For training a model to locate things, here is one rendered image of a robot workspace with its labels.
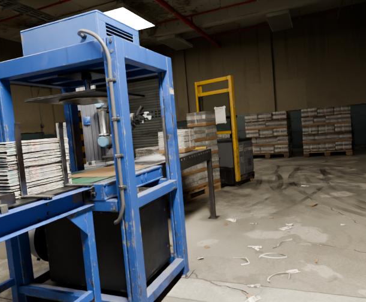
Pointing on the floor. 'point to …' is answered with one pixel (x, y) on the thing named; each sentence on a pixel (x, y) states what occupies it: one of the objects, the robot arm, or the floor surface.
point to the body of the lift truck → (224, 152)
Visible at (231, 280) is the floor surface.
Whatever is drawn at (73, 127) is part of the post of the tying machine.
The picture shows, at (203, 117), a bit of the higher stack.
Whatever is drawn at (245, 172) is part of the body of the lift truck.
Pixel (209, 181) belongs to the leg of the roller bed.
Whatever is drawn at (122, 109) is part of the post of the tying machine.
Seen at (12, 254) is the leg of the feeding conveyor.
